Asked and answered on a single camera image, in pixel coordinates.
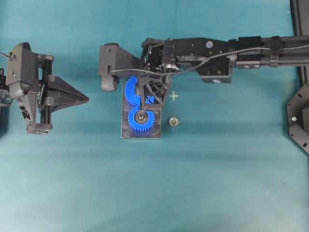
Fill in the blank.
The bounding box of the small metal washer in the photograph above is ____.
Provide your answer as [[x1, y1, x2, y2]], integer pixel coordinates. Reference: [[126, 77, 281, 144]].
[[169, 116, 180, 127]]

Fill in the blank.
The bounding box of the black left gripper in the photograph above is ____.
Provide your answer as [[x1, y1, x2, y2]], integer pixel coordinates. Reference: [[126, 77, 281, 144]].
[[5, 43, 89, 135]]

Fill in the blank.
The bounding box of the blue gear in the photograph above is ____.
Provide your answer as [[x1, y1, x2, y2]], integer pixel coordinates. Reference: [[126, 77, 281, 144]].
[[125, 75, 141, 106], [127, 106, 155, 132]]

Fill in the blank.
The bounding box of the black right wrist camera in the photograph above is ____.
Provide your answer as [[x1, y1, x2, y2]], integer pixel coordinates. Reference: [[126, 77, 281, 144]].
[[98, 43, 141, 92]]

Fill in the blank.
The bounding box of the blue upper gear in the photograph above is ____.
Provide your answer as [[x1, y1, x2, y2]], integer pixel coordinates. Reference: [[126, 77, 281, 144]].
[[125, 75, 141, 106]]

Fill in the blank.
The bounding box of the black right frame rail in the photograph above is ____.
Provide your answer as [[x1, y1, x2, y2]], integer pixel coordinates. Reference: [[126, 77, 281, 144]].
[[289, 0, 309, 90]]

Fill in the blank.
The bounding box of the dark gear base plate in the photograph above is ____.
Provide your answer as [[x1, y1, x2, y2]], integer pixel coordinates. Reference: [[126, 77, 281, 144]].
[[121, 75, 162, 139]]

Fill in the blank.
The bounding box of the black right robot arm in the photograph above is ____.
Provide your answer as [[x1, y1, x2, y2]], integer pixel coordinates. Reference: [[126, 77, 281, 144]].
[[135, 36, 309, 109]]

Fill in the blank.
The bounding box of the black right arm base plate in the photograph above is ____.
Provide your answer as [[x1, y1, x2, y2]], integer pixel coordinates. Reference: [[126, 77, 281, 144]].
[[285, 82, 309, 156]]

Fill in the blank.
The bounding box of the blue lower gear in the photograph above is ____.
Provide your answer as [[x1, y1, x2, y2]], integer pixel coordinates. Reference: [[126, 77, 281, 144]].
[[127, 106, 155, 132]]

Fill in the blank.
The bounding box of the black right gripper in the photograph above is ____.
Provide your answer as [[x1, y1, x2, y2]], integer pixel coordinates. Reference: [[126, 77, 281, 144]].
[[137, 38, 171, 106]]

